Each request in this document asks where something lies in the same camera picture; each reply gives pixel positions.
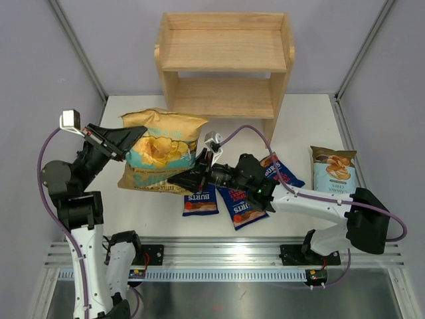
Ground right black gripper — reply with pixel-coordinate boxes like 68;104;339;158
170;148;250;193

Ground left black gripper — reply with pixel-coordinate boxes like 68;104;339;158
73;122;146;191

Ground large yellow kettle chips bag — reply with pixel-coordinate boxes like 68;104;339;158
118;108;209;195

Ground light blue cassava chips bag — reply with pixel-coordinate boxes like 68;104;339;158
310;146;357;194

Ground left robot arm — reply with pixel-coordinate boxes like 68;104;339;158
37;124;147;318

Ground left blue Burts chips bag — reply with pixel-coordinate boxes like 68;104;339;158
183;184;219;217

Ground blue burts chips bag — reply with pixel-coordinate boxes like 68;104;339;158
260;153;305;187
216;187;269;231
183;184;219;217

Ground middle blue Burts chips bag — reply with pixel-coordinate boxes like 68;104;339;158
216;187;269;231

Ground right blue Burts chips bag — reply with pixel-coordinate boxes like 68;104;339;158
260;153;305;187

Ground wooden two-tier shelf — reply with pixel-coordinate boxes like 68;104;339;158
154;12;296;140

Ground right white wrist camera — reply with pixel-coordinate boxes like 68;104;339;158
205;131;222;157

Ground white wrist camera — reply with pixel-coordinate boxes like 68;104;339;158
59;109;82;136
205;131;222;157

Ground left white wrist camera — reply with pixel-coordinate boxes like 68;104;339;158
59;109;82;136

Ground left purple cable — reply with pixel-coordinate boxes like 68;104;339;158
36;128;92;319

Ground purple cable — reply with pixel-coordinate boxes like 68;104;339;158
36;128;92;319
218;124;408;243

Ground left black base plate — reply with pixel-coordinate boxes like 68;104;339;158
132;245;164;266

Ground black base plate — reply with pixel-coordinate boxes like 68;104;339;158
279;244;341;266
132;245;164;266

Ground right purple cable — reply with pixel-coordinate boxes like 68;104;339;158
218;124;408;243

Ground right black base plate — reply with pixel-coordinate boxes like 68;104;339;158
279;244;341;266

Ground left aluminium frame post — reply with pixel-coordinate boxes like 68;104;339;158
46;0;108;106

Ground aluminium frame post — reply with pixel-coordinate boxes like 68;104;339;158
334;0;397;103
46;0;108;106

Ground right aluminium frame post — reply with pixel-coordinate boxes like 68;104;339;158
334;0;397;103

